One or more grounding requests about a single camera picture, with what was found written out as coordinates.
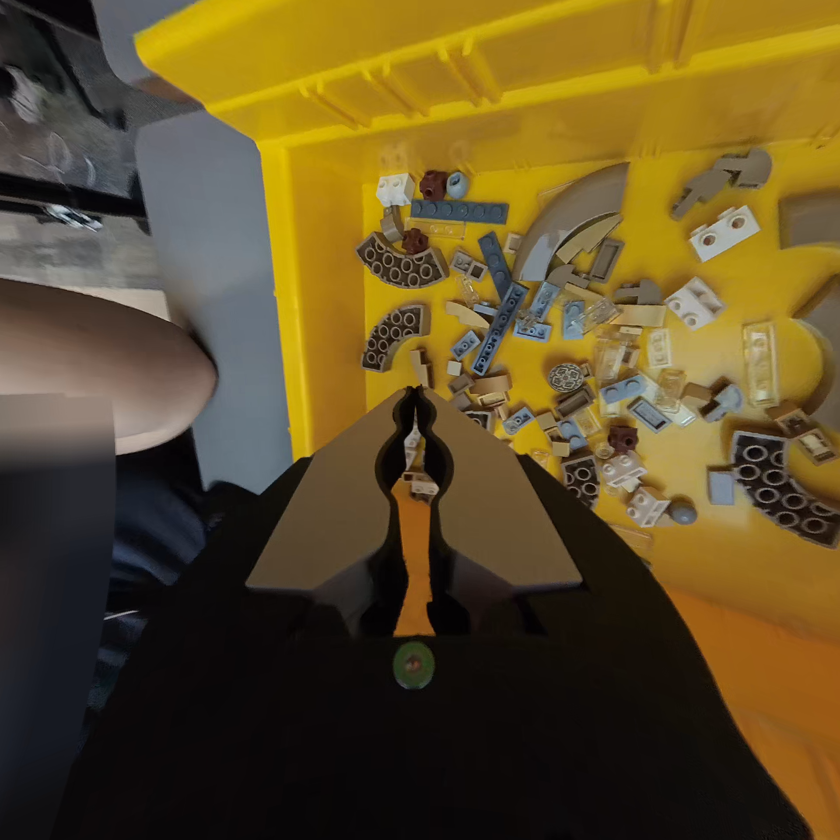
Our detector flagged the yellow plastic bin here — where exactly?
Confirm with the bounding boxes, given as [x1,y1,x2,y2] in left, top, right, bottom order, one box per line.
[133,0,840,840]

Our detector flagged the person's left forearm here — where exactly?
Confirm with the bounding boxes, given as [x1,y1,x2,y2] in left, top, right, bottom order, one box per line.
[0,279,219,455]

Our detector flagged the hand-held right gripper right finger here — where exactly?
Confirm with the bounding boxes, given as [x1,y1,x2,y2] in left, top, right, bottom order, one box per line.
[416,386,585,636]

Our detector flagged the pile of lego pieces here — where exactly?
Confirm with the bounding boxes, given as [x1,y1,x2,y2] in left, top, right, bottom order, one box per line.
[354,147,840,552]

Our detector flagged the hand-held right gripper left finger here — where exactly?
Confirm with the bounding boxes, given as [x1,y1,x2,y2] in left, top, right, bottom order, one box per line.
[246,386,417,637]

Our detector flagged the person's dark blue clothing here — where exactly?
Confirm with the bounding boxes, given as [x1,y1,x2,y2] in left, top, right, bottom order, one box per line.
[108,427,263,664]

